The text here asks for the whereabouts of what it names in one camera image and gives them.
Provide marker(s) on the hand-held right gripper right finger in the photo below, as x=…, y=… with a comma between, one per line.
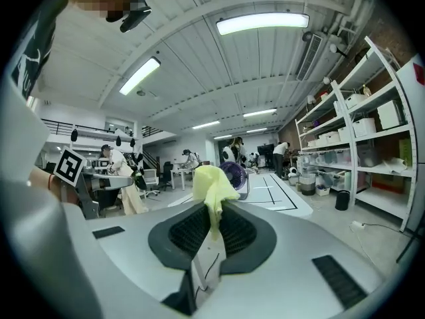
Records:
x=299, y=251

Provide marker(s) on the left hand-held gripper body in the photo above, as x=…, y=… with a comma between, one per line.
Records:
x=68, y=165

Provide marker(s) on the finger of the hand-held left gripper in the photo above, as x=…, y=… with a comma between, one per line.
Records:
x=119, y=182

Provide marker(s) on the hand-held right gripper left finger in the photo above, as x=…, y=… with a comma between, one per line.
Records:
x=133, y=244

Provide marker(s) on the yellow cleaning cloth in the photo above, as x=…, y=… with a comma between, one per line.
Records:
x=212, y=184

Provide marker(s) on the grey round fan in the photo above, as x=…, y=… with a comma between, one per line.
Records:
x=234, y=174

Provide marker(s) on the person's left forearm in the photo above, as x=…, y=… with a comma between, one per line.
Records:
x=40, y=178

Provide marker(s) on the white office chair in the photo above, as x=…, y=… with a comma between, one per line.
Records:
x=151, y=178

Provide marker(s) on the black staircase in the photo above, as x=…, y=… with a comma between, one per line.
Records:
x=151, y=158

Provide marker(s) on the black mezzanine railing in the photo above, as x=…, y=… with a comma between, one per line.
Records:
x=66, y=125

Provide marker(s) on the black office chair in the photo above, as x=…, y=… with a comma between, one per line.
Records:
x=166, y=174

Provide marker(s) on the white power strip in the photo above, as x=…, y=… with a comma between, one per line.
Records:
x=357, y=224

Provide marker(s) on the black waste bin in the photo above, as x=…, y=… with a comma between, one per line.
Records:
x=342, y=200

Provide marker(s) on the white mesh waste bin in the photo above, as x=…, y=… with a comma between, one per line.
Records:
x=307, y=184

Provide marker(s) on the white metal shelving rack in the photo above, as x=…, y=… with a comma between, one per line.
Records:
x=378, y=199
x=354, y=178

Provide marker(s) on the long ceiling light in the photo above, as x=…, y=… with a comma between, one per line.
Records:
x=206, y=125
x=139, y=75
x=223, y=137
x=260, y=113
x=262, y=23
x=256, y=130

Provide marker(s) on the black monitor screen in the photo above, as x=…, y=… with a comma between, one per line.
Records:
x=265, y=149

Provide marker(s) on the person's black printed t-shirt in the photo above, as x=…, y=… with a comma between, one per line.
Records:
x=30, y=62

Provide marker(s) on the group of white storage bins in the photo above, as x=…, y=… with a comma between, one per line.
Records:
x=363, y=126

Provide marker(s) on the white clamp lamp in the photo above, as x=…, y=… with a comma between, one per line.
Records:
x=327, y=80
x=333, y=48
x=310, y=99

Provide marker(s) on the white ceiling air conditioner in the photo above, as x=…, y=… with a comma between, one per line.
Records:
x=308, y=56

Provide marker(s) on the white board with red sticker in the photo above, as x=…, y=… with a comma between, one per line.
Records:
x=415, y=88

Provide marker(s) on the black head-worn camera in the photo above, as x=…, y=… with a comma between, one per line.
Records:
x=136, y=15

